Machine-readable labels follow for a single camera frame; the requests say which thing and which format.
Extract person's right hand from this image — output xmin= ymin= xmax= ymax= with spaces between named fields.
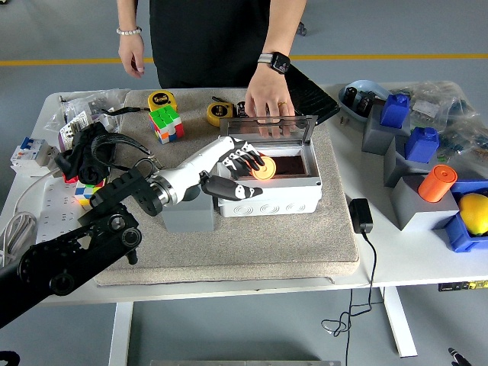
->
xmin=117 ymin=32 xmax=146 ymax=79

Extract person's left hand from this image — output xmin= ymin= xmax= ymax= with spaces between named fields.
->
xmin=245 ymin=64 xmax=297 ymax=139

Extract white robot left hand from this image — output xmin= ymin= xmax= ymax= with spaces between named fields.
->
xmin=159 ymin=136 xmax=267 ymax=207

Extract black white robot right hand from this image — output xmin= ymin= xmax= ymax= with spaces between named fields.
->
xmin=448 ymin=346 xmax=474 ymax=366

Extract orange cylinder battery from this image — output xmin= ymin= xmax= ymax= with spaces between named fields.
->
xmin=249 ymin=155 xmax=278 ymax=182
xmin=417 ymin=164 xmax=458 ymax=203

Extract grey junction box with lid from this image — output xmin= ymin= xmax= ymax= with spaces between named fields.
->
xmin=216 ymin=115 xmax=323 ymax=218

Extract black smart watch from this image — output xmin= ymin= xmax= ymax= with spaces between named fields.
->
xmin=258 ymin=52 xmax=292 ymax=75

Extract grey holder block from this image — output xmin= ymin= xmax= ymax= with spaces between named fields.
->
xmin=383 ymin=135 xmax=439 ymax=188
xmin=389 ymin=174 xmax=461 ymax=231
xmin=162 ymin=186 xmax=215 ymax=233
xmin=361 ymin=104 xmax=413 ymax=156

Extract yellow tape measure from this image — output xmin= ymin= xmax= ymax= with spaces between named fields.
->
xmin=147 ymin=90 xmax=179 ymax=114
xmin=206 ymin=101 xmax=234 ymax=127

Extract colourful puzzle cube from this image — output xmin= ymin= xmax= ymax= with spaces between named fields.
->
xmin=75 ymin=178 xmax=106 ymax=209
xmin=148 ymin=106 xmax=185 ymax=145

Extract white table leg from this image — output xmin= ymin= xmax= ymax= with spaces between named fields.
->
xmin=108 ymin=303 xmax=134 ymax=366
xmin=379 ymin=286 xmax=417 ymax=358

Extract black table control panel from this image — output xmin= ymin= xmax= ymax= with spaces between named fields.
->
xmin=437 ymin=281 xmax=488 ymax=293

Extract clear plastic bag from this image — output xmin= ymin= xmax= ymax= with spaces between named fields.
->
xmin=43 ymin=88 xmax=130 ymax=153

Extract person's torso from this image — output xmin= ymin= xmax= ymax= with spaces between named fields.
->
xmin=149 ymin=0 xmax=308 ymax=89

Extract light blue bowl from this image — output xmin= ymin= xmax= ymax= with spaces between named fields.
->
xmin=338 ymin=79 xmax=392 ymax=125

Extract white purple relay module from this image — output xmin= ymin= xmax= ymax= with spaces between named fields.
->
xmin=56 ymin=110 xmax=92 ymax=152

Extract black cloth bundle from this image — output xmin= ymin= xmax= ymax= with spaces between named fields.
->
xmin=54 ymin=121 xmax=117 ymax=185

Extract grey-brown mat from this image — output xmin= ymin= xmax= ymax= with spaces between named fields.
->
xmin=93 ymin=87 xmax=361 ymax=287

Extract blue plastic bin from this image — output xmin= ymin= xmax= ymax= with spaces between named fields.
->
xmin=443 ymin=179 xmax=488 ymax=253

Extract blue bottle-shaped block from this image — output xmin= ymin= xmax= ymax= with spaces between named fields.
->
xmin=379 ymin=94 xmax=411 ymax=129
xmin=404 ymin=127 xmax=440 ymax=163

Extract blue white circuit breaker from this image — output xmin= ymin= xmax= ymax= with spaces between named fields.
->
xmin=9 ymin=136 xmax=58 ymax=178

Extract yellow lemon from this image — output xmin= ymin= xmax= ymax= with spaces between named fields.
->
xmin=457 ymin=193 xmax=488 ymax=236

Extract white power strip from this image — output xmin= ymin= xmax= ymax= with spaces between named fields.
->
xmin=36 ymin=178 xmax=100 ymax=243

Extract black power adapter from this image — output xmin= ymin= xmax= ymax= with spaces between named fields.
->
xmin=348 ymin=197 xmax=374 ymax=234

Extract clear bags of parts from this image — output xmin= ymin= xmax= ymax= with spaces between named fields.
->
xmin=388 ymin=79 xmax=488 ymax=180

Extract black tape measure strap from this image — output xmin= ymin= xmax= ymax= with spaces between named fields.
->
xmin=101 ymin=106 xmax=150 ymax=117

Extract black adapter cord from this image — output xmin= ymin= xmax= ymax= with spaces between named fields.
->
xmin=321 ymin=230 xmax=378 ymax=366

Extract white cable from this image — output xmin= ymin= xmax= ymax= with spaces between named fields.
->
xmin=0 ymin=169 xmax=62 ymax=268

